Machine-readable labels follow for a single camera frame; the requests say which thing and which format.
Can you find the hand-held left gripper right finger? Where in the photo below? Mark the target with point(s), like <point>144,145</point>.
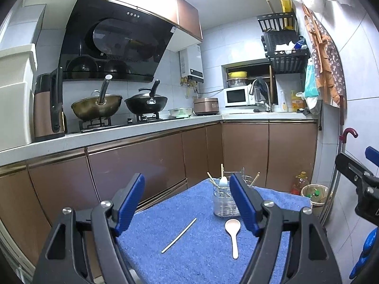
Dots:
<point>247,210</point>

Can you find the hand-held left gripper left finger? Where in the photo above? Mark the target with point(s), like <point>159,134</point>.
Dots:
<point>130,204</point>

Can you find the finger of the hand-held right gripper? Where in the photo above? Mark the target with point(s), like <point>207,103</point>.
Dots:
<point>373,154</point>
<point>349,165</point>

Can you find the white plastic spoon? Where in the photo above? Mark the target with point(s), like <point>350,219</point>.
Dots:
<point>232,227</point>

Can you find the pale thin chopstick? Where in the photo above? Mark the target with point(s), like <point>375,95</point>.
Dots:
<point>179,235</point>

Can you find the brown lower cabinets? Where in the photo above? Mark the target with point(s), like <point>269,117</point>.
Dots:
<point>133,168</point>

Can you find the green capped bottle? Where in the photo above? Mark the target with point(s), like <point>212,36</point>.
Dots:
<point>316,193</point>

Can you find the trash bin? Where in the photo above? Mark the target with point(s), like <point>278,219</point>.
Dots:
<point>321,202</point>

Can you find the cooking oil bottle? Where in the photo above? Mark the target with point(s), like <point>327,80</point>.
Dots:
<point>300,183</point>

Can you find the blue fluffy towel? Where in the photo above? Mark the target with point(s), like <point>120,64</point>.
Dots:
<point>192,260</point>

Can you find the white kitchen countertop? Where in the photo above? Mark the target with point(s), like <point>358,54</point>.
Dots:
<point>148,128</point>

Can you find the gas stove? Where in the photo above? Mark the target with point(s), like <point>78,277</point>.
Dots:
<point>118,122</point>

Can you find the yellow dish soap bottle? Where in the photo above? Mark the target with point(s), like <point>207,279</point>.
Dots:
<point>295,102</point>

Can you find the white bottle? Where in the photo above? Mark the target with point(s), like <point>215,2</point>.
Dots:
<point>284,102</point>

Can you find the light blue plastic bag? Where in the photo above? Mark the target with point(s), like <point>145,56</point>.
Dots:
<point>311,80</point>

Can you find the black wok with lid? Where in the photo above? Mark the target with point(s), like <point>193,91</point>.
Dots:
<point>145,103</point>

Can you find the brass coloured wok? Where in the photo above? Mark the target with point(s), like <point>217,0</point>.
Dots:
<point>94,106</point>

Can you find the orange patterned apron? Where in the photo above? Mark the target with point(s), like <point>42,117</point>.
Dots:
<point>325,59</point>

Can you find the brown rice cooker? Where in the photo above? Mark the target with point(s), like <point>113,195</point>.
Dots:
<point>206,106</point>

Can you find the white microwave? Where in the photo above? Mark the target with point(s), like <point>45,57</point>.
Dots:
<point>237,96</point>

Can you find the steel faucet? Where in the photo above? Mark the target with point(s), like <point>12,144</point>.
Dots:
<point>262,85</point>

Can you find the brown electric kettle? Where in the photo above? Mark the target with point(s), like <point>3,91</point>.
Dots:
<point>44,109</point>

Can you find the yellow pot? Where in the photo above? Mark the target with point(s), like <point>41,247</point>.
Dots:
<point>237,74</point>

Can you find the white water heater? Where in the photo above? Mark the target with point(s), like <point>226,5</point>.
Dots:
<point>192,62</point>

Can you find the white plastic storage boxes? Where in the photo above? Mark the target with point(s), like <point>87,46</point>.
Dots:
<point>14,94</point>

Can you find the black range hood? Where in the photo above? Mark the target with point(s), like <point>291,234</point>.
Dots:
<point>118,35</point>

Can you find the wooden rolling pin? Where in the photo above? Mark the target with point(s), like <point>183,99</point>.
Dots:
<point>270,11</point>

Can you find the black wall rack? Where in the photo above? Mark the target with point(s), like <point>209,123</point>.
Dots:
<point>281,35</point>

